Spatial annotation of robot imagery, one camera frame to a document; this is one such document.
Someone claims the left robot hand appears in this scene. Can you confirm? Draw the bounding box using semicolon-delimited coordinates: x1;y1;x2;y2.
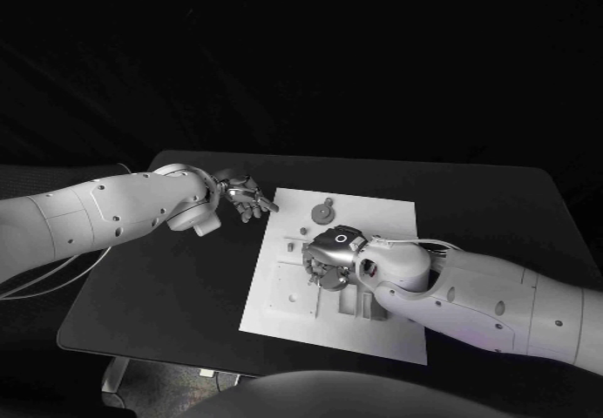
209;167;280;224

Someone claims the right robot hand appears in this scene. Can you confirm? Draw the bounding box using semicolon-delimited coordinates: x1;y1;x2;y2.
300;224;374;293

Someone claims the white task board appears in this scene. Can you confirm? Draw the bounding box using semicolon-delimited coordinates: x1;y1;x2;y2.
238;187;428;366

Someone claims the grey gear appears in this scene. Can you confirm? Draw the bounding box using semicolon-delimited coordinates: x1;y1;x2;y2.
310;197;336;226

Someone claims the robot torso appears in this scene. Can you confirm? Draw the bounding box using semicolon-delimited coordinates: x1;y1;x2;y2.
179;369;521;418

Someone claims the white table leg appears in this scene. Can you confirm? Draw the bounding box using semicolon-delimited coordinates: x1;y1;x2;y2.
101;356;131;394

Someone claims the white cable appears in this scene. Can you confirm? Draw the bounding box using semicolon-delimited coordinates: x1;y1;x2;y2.
369;235;466;253
0;246;114;300

